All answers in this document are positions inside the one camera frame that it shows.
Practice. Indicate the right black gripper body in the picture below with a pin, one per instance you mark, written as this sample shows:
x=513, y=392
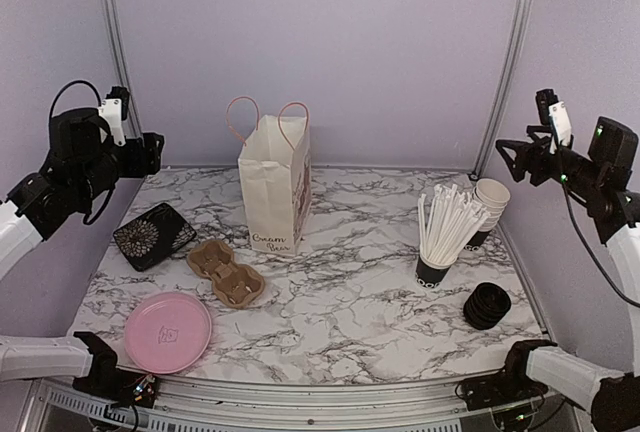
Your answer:
x=538, y=149

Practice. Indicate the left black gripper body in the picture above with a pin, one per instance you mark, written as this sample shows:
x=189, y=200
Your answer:
x=127, y=168

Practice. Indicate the stack of paper coffee cups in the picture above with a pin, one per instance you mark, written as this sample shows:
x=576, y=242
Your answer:
x=494, y=196

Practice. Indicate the stack of black cup lids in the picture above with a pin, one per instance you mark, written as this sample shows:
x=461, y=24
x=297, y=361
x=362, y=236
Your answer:
x=486, y=306

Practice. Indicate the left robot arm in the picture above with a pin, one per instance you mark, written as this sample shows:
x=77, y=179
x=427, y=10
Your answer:
x=89, y=153

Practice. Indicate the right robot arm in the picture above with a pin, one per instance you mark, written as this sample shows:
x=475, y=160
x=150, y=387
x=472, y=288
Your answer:
x=599, y=179

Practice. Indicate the white paper takeout bag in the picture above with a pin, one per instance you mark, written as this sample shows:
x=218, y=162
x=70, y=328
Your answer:
x=275, y=175

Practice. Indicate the black floral patterned tray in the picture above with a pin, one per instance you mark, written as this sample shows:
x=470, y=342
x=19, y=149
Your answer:
x=153, y=236

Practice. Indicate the bundle of white paper straws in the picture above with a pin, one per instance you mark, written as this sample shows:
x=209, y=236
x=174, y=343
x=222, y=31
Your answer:
x=447, y=223

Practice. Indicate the brown cardboard cup carrier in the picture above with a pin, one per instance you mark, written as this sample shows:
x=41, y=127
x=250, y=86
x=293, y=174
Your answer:
x=235, y=285

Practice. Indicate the pink round plate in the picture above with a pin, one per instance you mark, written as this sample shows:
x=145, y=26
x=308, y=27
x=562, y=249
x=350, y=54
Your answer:
x=167, y=333

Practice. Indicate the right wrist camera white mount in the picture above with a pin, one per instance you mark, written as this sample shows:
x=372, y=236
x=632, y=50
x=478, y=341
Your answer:
x=553, y=114

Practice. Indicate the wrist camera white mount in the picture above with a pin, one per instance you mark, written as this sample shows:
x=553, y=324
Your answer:
x=553, y=114
x=115, y=110

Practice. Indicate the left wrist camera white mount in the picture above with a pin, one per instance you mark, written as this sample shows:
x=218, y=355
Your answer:
x=115, y=110

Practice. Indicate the right aluminium frame post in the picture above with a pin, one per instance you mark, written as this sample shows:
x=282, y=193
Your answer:
x=515, y=43

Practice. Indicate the aluminium frame post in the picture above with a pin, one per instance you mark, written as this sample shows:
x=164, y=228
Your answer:
x=117, y=49
x=515, y=43

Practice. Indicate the left aluminium frame post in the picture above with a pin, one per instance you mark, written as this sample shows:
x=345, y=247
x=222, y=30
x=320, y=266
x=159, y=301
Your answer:
x=117, y=49

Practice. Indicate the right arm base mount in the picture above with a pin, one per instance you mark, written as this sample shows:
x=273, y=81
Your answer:
x=497, y=389

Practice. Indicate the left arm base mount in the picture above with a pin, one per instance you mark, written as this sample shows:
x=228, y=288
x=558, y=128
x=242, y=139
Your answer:
x=106, y=380

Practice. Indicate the front aluminium frame rail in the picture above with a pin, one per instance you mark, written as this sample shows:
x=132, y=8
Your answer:
x=190, y=404

